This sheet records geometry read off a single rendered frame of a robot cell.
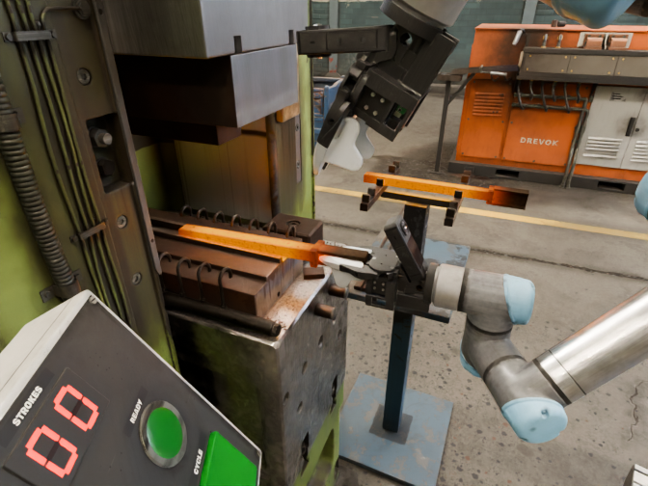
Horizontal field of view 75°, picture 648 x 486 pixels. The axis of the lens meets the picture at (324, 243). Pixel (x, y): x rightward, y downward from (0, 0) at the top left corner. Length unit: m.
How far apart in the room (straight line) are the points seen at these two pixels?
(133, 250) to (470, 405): 1.54
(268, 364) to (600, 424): 1.55
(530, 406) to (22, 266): 0.67
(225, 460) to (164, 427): 0.08
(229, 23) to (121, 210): 0.30
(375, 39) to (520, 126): 3.82
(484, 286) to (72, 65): 0.65
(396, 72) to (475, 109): 3.76
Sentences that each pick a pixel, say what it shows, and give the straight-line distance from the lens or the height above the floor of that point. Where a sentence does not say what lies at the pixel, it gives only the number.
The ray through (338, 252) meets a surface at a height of 1.03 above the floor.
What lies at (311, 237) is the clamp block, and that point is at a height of 0.97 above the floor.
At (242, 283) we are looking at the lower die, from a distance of 0.79.
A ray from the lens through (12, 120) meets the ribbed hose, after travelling 0.55.
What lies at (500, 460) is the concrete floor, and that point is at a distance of 1.82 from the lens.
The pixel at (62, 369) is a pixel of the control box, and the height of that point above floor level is 1.18.
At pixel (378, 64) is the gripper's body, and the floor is 1.37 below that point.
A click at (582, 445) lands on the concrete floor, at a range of 1.99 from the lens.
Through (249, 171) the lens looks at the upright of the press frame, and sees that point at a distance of 1.09.
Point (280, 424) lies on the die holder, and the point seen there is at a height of 0.71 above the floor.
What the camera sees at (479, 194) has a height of 1.00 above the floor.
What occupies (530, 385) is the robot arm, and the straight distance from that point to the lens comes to 0.71.
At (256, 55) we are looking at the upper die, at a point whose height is 1.36.
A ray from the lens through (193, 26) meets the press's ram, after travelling 0.58.
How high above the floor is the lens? 1.42
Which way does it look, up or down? 29 degrees down
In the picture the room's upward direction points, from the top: straight up
